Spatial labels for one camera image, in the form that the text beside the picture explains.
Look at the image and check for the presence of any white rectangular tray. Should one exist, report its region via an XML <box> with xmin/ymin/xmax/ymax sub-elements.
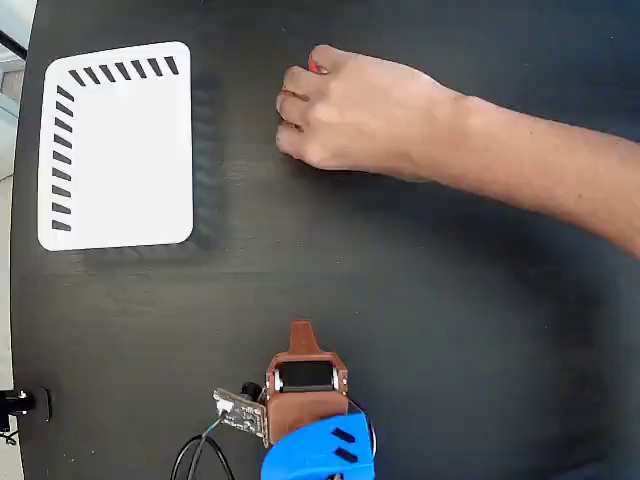
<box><xmin>37</xmin><ymin>40</ymin><xmax>195</xmax><ymax>252</ymax></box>

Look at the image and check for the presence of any bare person's hand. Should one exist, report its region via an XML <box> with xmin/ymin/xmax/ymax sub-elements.
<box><xmin>275</xmin><ymin>44</ymin><xmax>454</xmax><ymax>184</ymax></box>

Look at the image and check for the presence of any bare person's forearm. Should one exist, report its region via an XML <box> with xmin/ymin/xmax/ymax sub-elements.
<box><xmin>434</xmin><ymin>92</ymin><xmax>640</xmax><ymax>260</ymax></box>

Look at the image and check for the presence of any bare camera circuit board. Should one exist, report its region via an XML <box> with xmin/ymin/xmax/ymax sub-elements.
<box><xmin>212</xmin><ymin>381</ymin><xmax>269</xmax><ymax>441</ymax></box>

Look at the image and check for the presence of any black table clamp mount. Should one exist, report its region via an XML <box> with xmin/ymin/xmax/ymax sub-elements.
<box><xmin>0</xmin><ymin>387</ymin><xmax>53</xmax><ymax>434</ymax></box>

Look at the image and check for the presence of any black diagonal bar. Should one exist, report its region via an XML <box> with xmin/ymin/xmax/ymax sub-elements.
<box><xmin>0</xmin><ymin>28</ymin><xmax>29</xmax><ymax>59</ymax></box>

